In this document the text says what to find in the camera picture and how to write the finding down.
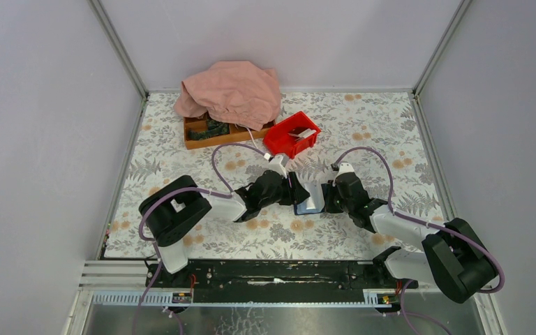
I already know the red plastic bin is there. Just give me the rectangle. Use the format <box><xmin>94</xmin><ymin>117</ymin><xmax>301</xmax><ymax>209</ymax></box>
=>
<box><xmin>263</xmin><ymin>111</ymin><xmax>321</xmax><ymax>159</ymax></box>

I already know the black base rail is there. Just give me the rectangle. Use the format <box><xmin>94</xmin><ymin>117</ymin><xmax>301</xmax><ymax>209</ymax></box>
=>
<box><xmin>145</xmin><ymin>259</ymin><xmax>418</xmax><ymax>306</ymax></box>

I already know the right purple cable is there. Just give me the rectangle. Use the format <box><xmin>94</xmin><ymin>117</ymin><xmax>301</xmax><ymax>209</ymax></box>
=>
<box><xmin>332</xmin><ymin>146</ymin><xmax>506</xmax><ymax>335</ymax></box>

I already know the white drawstring cord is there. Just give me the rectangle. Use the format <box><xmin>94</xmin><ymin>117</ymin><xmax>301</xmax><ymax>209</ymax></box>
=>
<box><xmin>244</xmin><ymin>126</ymin><xmax>260</xmax><ymax>149</ymax></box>

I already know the pink cloth garment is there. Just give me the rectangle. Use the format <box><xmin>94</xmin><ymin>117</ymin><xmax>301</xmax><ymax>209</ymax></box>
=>
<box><xmin>174</xmin><ymin>61</ymin><xmax>281</xmax><ymax>131</ymax></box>

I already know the wooden tray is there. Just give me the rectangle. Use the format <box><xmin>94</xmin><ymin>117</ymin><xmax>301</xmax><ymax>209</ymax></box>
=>
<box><xmin>183</xmin><ymin>114</ymin><xmax>276</xmax><ymax>150</ymax></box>

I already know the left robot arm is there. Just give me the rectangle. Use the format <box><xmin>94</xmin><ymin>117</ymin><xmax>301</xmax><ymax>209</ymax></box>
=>
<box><xmin>139</xmin><ymin>170</ymin><xmax>311</xmax><ymax>287</ymax></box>

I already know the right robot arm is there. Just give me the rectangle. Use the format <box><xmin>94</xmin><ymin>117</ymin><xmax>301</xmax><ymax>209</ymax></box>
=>
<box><xmin>322</xmin><ymin>172</ymin><xmax>505</xmax><ymax>303</ymax></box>

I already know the navy blue card holder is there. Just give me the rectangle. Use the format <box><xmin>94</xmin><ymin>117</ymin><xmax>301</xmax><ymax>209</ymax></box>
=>
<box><xmin>294</xmin><ymin>182</ymin><xmax>327</xmax><ymax>216</ymax></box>

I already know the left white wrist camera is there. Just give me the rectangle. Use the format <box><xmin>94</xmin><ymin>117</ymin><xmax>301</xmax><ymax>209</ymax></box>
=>
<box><xmin>264</xmin><ymin>153</ymin><xmax>290</xmax><ymax>178</ymax></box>

